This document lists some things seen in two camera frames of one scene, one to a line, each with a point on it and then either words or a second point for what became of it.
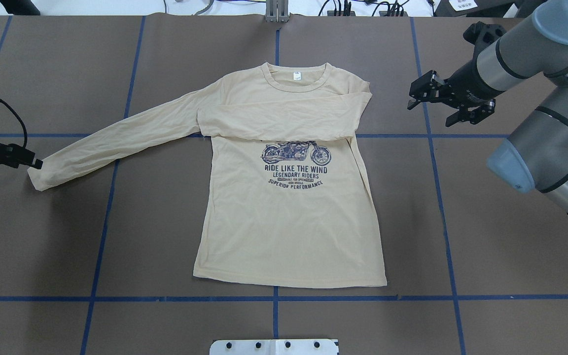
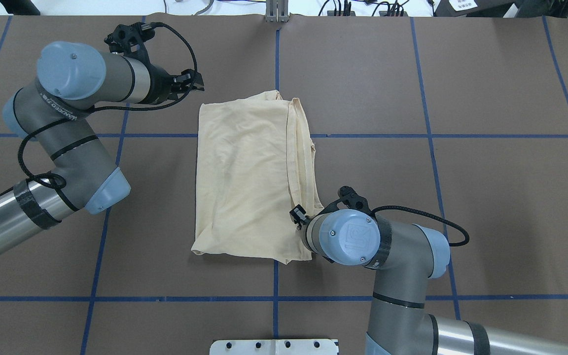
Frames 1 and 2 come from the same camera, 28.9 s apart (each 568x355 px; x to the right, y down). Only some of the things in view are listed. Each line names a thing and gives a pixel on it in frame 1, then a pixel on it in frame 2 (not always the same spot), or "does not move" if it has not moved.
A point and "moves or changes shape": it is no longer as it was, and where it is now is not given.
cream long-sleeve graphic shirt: x=286 y=201 moves or changes shape
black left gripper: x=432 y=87 → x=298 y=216
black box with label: x=472 y=8 does not move
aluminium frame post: x=277 y=11 does not move
